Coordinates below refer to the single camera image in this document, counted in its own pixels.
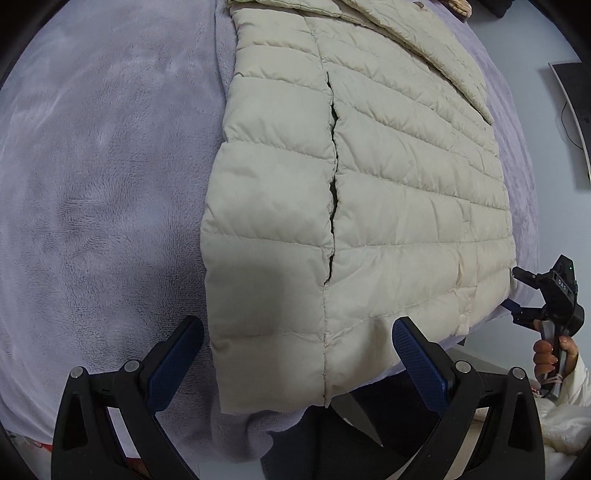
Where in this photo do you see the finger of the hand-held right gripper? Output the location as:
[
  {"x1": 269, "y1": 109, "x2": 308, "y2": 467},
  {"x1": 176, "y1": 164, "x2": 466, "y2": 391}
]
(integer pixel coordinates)
[
  {"x1": 512, "y1": 266, "x2": 551, "y2": 291},
  {"x1": 505, "y1": 298, "x2": 542, "y2": 329}
]

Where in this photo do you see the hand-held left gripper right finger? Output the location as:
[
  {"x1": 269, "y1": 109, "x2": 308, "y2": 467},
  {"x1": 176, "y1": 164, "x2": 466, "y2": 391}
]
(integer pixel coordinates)
[{"x1": 392, "y1": 316, "x2": 546, "y2": 480}]

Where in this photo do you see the purple fleece blanket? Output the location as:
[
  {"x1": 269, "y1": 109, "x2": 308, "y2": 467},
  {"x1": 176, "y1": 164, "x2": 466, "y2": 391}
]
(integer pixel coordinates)
[{"x1": 0, "y1": 0, "x2": 541, "y2": 462}]

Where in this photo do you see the black computer monitor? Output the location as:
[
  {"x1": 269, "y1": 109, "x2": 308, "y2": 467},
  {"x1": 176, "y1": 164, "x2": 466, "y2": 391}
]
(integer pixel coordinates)
[{"x1": 549, "y1": 60, "x2": 591, "y2": 189}]

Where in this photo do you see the black monitor cable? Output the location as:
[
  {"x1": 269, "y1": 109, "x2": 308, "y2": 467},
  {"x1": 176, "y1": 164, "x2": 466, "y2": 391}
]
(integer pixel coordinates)
[{"x1": 561, "y1": 100, "x2": 583, "y2": 149}]

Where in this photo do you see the person's right hand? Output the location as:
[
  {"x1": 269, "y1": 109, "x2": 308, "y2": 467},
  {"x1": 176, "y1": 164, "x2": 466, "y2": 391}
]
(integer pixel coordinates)
[{"x1": 532, "y1": 336, "x2": 579, "y2": 385}]

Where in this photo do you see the person's right forearm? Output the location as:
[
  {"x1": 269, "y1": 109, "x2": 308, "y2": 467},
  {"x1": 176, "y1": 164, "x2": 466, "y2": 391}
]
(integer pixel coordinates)
[{"x1": 539, "y1": 353, "x2": 591, "y2": 464}]

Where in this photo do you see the cream quilted puffer jacket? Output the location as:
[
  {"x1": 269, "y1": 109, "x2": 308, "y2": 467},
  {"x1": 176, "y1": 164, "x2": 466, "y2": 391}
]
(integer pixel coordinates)
[{"x1": 199, "y1": 0, "x2": 518, "y2": 415}]

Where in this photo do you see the cream striped fleece garment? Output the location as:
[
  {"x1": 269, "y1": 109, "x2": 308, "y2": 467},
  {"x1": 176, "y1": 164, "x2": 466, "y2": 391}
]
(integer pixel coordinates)
[{"x1": 442, "y1": 0, "x2": 472, "y2": 19}]

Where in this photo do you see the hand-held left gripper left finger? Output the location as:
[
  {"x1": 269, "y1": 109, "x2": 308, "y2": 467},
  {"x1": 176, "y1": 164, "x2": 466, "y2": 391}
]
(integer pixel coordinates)
[{"x1": 51, "y1": 315, "x2": 205, "y2": 480}]

